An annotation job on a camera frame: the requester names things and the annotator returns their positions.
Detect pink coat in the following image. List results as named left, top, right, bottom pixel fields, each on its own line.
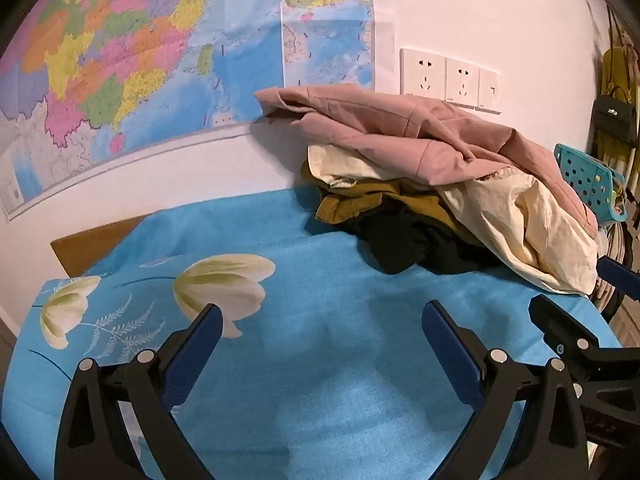
left=255, top=84, right=598, bottom=236

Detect teal perforated plastic basket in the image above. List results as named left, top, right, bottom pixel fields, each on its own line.
left=553, top=144, right=627, bottom=226

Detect cream garment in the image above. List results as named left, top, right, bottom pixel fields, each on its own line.
left=306, top=145, right=598, bottom=295

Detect black garment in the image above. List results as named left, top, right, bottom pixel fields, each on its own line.
left=340, top=198, right=502, bottom=274

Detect hanging yellow garments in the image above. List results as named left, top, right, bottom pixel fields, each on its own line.
left=589, top=4, right=640, bottom=201

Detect blue floral bed sheet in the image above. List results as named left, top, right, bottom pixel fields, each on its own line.
left=0, top=186, right=624, bottom=480

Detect olive green garment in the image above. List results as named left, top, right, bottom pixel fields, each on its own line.
left=300, top=162, right=461, bottom=230

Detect white wall socket panel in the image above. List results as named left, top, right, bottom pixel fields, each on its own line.
left=399, top=48, right=502, bottom=115

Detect colourful wall map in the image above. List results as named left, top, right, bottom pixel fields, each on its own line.
left=1, top=0, right=374, bottom=214

